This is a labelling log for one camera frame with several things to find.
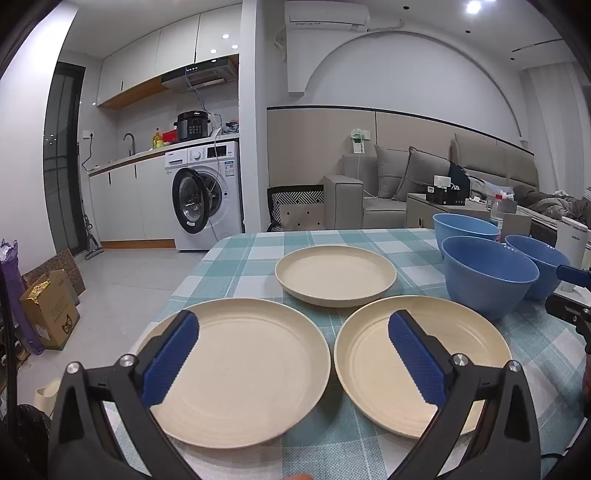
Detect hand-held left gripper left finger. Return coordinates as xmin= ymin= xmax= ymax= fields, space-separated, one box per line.
xmin=48 ymin=309 xmax=201 ymax=480

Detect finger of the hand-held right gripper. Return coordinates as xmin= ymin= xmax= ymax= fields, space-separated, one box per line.
xmin=546 ymin=294 xmax=591 ymax=356
xmin=556 ymin=264 xmax=591 ymax=289

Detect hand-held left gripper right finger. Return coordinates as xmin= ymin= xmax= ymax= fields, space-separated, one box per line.
xmin=387 ymin=309 xmax=542 ymax=480

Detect blue bowl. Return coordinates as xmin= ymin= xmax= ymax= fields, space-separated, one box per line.
xmin=441 ymin=236 xmax=540 ymax=321
xmin=433 ymin=213 xmax=502 ymax=252
xmin=505 ymin=234 xmax=573 ymax=301

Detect beige plate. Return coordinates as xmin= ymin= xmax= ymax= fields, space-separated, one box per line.
xmin=274 ymin=246 xmax=398 ymax=308
xmin=130 ymin=298 xmax=332 ymax=449
xmin=333 ymin=295 xmax=513 ymax=439

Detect white appliance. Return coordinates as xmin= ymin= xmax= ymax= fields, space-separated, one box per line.
xmin=556 ymin=217 xmax=591 ymax=294

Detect grey blanket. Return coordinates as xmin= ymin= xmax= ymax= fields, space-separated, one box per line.
xmin=522 ymin=185 xmax=591 ymax=219

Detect cardboard box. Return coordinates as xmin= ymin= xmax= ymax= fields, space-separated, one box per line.
xmin=19 ymin=269 xmax=81 ymax=352

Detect beige plastic container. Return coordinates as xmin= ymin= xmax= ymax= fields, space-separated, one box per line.
xmin=36 ymin=384 xmax=62 ymax=412

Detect upright vacuum cleaner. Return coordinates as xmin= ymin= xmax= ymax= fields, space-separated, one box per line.
xmin=81 ymin=198 xmax=105 ymax=260

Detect patterned brown board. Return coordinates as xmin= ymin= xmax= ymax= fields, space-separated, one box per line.
xmin=22 ymin=249 xmax=86 ymax=296

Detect dark clothing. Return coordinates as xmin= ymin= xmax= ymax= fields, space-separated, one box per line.
xmin=448 ymin=162 xmax=472 ymax=195

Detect black box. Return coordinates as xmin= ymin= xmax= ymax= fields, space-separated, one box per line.
xmin=426 ymin=184 xmax=471 ymax=206

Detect grey side cabinet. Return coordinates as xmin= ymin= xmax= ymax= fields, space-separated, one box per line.
xmin=406 ymin=193 xmax=532 ymax=236

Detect white lower kitchen cabinets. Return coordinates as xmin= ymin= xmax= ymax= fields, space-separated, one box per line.
xmin=89 ymin=159 xmax=176 ymax=250

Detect white kitchen cabinets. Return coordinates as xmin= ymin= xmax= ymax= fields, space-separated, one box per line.
xmin=89 ymin=159 xmax=176 ymax=250
xmin=96 ymin=13 xmax=242 ymax=109

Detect purple bag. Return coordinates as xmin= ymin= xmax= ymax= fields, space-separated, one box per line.
xmin=0 ymin=239 xmax=45 ymax=356

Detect grey cushion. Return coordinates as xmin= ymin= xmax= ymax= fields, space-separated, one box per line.
xmin=375 ymin=144 xmax=411 ymax=199
xmin=392 ymin=147 xmax=451 ymax=202

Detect white washing machine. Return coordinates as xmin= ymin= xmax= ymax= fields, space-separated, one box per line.
xmin=165 ymin=141 xmax=244 ymax=252

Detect grey sofa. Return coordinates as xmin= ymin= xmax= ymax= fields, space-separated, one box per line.
xmin=323 ymin=134 xmax=591 ymax=232

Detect black patterned chair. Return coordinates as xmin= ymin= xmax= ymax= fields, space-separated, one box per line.
xmin=267 ymin=185 xmax=325 ymax=232

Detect black glass door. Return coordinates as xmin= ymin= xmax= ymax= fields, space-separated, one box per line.
xmin=44 ymin=61 xmax=86 ymax=261

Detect black pressure cooker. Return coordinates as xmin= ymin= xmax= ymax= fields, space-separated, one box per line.
xmin=174 ymin=111 xmax=213 ymax=142

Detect range hood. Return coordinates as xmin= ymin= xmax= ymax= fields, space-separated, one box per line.
xmin=161 ymin=59 xmax=240 ymax=90

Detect white upper kitchen cabinets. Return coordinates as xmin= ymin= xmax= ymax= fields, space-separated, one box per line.
xmin=96 ymin=13 xmax=242 ymax=109

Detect white air conditioner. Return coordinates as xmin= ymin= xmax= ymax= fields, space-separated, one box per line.
xmin=284 ymin=0 xmax=371 ymax=33

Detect wall socket with green charger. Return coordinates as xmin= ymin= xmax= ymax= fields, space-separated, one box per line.
xmin=348 ymin=130 xmax=371 ymax=155

